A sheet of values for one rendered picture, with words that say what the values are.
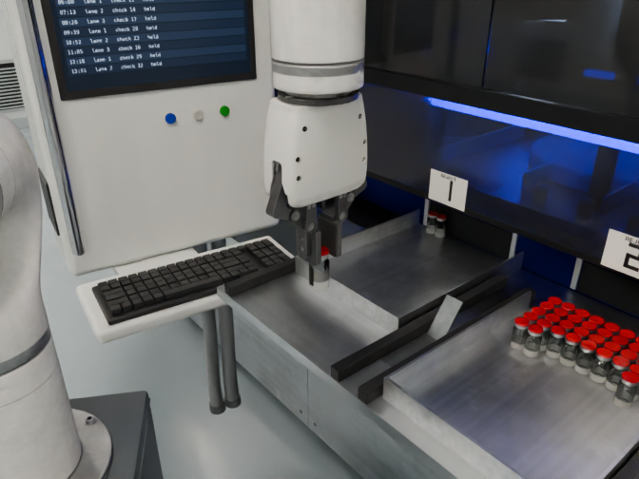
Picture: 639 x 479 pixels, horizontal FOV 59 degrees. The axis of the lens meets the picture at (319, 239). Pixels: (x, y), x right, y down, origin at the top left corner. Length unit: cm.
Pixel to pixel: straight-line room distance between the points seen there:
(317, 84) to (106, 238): 85
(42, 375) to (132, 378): 161
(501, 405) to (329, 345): 26
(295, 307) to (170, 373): 134
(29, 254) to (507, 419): 59
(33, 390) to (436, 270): 71
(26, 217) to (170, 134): 63
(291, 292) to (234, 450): 101
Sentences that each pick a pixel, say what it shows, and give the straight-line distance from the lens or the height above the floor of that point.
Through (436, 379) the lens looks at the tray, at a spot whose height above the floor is 88.
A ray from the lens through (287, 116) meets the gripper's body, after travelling 51.
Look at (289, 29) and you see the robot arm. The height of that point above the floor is 135.
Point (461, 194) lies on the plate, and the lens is 106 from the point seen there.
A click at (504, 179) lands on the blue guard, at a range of 100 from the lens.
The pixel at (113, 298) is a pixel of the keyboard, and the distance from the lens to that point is 114.
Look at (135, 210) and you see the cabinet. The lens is 126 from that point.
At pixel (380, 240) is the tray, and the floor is 88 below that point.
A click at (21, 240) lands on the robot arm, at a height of 115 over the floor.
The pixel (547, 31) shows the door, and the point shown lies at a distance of 94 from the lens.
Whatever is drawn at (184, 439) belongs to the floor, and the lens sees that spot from 200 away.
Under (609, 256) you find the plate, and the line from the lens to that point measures 94.
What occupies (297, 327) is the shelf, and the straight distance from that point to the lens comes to 91.
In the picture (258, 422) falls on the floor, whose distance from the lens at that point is 201.
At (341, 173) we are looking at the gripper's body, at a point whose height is 122.
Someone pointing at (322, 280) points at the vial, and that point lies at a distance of 60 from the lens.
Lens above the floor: 141
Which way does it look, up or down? 27 degrees down
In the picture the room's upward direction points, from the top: straight up
